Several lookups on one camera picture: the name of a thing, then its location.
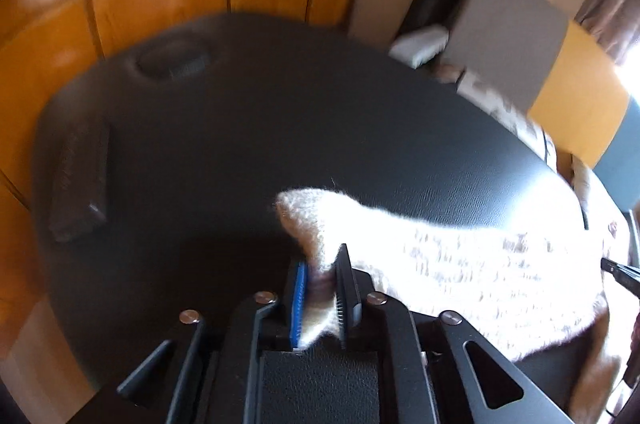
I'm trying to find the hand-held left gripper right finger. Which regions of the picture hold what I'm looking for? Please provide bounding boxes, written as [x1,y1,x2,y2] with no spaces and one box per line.
[334,244,576,424]

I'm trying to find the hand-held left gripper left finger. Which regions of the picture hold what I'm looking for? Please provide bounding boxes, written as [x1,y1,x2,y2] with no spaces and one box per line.
[117,259,308,424]

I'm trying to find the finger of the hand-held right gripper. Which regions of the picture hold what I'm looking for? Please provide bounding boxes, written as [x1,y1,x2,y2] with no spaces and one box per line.
[601,257,640,291]

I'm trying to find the cream knitted sweater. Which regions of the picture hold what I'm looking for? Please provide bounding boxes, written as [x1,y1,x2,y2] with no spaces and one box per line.
[275,154,640,424]

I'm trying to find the blue back cushion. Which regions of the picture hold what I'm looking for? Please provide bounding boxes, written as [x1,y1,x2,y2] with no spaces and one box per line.
[595,97,640,210]

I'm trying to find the black leather bed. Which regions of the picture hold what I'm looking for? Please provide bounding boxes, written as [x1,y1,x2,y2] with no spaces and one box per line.
[30,12,640,424]

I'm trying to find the geometric patterned pillow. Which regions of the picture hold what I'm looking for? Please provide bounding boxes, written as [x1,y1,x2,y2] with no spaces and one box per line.
[435,62,556,165]

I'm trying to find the black rectangular block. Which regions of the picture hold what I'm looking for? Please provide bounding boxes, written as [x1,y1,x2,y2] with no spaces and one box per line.
[47,114,113,245]

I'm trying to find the beige curtain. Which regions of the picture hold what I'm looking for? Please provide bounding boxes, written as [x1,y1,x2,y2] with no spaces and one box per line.
[575,0,640,65]

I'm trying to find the white curved armrest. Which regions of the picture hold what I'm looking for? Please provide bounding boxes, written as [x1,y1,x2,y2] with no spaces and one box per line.
[389,24,450,68]

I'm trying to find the grey back cushion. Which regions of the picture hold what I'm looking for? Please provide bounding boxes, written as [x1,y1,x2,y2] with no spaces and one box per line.
[442,0,571,115]

